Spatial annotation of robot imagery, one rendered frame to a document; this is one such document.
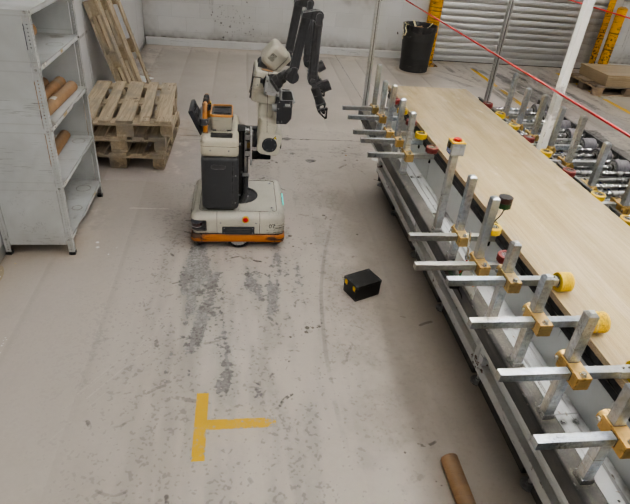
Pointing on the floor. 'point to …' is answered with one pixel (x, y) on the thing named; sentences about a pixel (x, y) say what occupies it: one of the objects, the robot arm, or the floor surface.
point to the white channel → (566, 72)
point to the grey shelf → (1, 193)
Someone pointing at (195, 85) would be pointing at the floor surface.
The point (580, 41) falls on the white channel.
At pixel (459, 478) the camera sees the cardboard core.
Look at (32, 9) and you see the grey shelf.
